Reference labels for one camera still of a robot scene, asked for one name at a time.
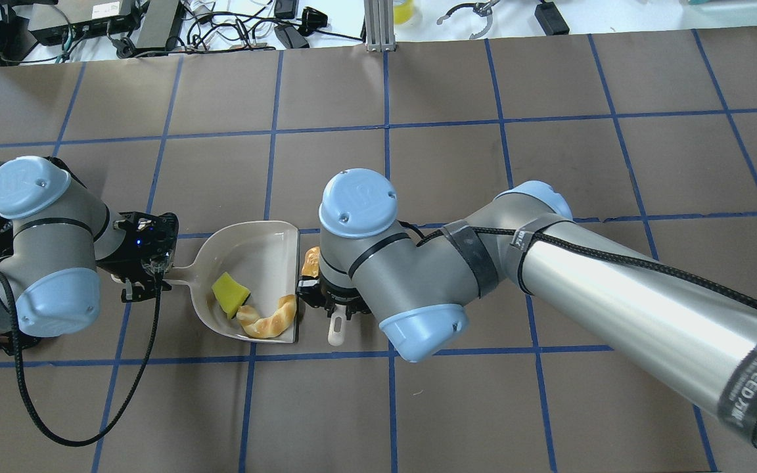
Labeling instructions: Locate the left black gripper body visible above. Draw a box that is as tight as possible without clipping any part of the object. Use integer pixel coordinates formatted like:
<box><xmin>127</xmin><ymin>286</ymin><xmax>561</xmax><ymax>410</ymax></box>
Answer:
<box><xmin>96</xmin><ymin>212</ymin><xmax>179</xmax><ymax>284</ymax></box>

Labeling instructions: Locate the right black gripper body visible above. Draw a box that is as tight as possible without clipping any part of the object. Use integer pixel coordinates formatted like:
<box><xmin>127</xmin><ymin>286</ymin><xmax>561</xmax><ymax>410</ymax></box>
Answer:
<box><xmin>296</xmin><ymin>279</ymin><xmax>369</xmax><ymax>319</ymax></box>

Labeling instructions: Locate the golden bread roll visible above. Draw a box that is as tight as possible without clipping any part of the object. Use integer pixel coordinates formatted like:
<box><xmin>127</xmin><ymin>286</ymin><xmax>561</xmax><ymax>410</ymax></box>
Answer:
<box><xmin>300</xmin><ymin>246</ymin><xmax>321</xmax><ymax>279</ymax></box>

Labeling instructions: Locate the croissant piece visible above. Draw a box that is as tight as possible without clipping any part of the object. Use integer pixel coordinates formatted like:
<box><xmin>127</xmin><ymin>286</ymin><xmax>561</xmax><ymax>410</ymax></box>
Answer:
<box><xmin>235</xmin><ymin>294</ymin><xmax>298</xmax><ymax>339</ymax></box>

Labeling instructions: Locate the beige plastic dustpan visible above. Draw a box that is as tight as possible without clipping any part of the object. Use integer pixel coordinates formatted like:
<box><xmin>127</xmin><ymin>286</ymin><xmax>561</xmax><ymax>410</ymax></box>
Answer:
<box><xmin>112</xmin><ymin>220</ymin><xmax>301</xmax><ymax>344</ymax></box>

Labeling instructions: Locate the yellow sponge piece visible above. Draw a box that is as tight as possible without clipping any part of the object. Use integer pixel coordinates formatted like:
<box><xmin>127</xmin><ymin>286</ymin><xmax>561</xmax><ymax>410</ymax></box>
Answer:
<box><xmin>211</xmin><ymin>272</ymin><xmax>250</xmax><ymax>319</ymax></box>

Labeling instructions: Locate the beige hand brush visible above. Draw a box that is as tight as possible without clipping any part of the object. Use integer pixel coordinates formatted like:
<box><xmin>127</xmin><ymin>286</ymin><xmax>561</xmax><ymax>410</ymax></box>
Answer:
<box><xmin>327</xmin><ymin>305</ymin><xmax>348</xmax><ymax>347</ymax></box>

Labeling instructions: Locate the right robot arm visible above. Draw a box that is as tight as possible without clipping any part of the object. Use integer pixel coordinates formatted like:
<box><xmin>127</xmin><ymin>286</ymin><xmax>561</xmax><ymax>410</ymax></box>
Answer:
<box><xmin>317</xmin><ymin>168</ymin><xmax>757</xmax><ymax>449</ymax></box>

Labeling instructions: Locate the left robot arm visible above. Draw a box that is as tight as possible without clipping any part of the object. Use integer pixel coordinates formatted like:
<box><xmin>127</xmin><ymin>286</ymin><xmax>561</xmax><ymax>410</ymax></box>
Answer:
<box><xmin>0</xmin><ymin>156</ymin><xmax>179</xmax><ymax>338</ymax></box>

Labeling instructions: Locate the black power adapter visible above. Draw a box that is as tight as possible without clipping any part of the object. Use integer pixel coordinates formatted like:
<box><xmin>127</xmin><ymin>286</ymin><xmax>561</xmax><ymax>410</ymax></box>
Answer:
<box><xmin>273</xmin><ymin>24</ymin><xmax>310</xmax><ymax>50</ymax></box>

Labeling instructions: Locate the aluminium frame post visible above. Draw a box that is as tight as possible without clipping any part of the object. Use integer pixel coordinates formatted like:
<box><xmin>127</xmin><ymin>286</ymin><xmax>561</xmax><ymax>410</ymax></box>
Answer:
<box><xmin>363</xmin><ymin>0</ymin><xmax>397</xmax><ymax>52</ymax></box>

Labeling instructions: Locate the black braided right cable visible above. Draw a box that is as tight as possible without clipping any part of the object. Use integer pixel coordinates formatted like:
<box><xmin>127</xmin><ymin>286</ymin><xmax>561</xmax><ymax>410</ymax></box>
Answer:
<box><xmin>398</xmin><ymin>220</ymin><xmax>757</xmax><ymax>323</ymax></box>

